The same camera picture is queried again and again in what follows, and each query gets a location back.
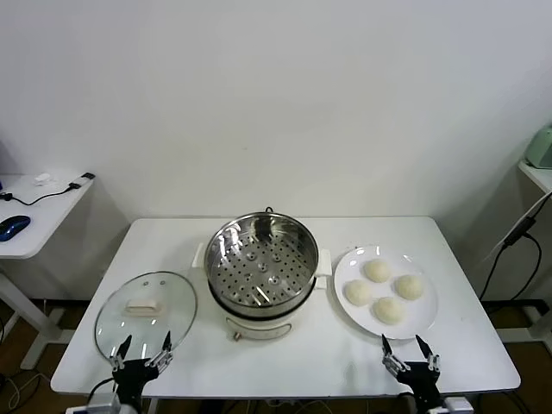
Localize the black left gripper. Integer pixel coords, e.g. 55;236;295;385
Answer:
110;330;173;405

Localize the pale green appliance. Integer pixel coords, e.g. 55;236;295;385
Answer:
524;122;552;170

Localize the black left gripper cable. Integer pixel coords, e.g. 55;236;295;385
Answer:
88;378;116;414

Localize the glass pot lid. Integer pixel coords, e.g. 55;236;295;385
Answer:
94;270;198;368

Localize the black desk cable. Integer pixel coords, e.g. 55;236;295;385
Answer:
0;183;83;207

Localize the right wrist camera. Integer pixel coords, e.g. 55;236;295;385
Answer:
443;396;474;414

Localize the cream electric cooking pot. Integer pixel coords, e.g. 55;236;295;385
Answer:
189;256;334;344

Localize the white round plate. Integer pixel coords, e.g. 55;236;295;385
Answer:
333;244;439;341

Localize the white side desk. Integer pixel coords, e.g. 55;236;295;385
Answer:
0;172;96;372

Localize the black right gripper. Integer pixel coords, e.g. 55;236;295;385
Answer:
380;333;442;410

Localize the black power adapter cable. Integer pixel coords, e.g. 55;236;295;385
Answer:
479;215;543;303

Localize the white steamed baozi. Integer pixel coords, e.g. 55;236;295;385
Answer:
343;279;373;307
363;259;392;285
394;274;424;300
372;296;405;323

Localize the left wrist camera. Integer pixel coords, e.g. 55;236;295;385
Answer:
64;392;124;414

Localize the blue computer mouse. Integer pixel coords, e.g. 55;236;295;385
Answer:
0;214;32;242

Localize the stainless steel steamer basket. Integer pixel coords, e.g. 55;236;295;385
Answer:
191;210;333;319

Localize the white side shelf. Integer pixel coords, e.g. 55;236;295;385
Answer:
517;159;552;194

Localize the thin white cable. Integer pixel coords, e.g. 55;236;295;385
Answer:
482;196;549;264

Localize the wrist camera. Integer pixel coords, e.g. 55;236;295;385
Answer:
443;396;474;414
64;392;124;414

